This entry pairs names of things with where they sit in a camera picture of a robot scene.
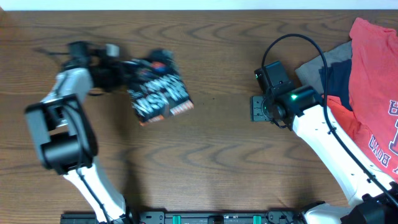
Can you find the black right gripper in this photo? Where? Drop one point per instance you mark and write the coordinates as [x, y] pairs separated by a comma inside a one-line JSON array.
[[257, 109]]

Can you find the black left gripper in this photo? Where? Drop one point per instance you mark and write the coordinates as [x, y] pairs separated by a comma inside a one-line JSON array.
[[116, 70]]

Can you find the black orange-patterned jersey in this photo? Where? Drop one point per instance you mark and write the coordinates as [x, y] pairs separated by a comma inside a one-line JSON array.
[[155, 87]]

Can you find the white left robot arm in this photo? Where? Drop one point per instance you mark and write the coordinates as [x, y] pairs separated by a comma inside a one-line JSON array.
[[63, 138]]

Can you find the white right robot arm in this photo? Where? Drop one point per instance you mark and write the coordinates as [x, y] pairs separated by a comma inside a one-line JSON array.
[[371, 194]]

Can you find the grey t-shirt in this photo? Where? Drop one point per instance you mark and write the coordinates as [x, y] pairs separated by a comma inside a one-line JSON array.
[[309, 74]]

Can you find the navy blue t-shirt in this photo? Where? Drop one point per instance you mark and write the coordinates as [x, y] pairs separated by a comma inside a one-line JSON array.
[[338, 75]]

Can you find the red printed t-shirt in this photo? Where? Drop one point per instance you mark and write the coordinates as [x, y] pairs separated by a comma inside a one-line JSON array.
[[372, 89]]

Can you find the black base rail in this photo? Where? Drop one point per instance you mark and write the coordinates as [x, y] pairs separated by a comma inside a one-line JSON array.
[[161, 216]]

